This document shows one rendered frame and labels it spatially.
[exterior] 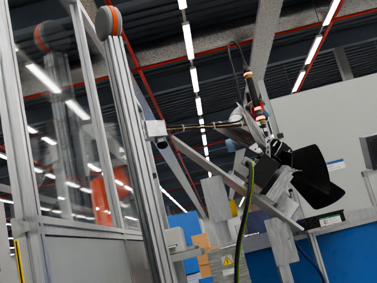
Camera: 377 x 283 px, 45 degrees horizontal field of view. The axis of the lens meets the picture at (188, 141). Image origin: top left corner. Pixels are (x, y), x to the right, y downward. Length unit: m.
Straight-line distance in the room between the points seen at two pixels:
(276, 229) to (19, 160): 1.30
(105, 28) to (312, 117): 2.62
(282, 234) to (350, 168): 2.24
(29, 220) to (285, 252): 1.29
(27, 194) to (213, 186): 1.18
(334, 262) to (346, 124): 1.90
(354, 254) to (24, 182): 2.00
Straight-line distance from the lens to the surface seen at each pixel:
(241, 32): 11.01
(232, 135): 2.22
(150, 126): 1.90
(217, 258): 1.95
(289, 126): 4.19
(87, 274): 1.29
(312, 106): 4.27
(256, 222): 2.83
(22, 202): 1.02
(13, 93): 1.08
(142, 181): 1.82
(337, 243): 2.65
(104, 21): 2.05
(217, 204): 2.04
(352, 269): 2.67
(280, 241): 2.05
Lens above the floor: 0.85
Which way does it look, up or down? 13 degrees up
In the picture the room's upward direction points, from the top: 14 degrees counter-clockwise
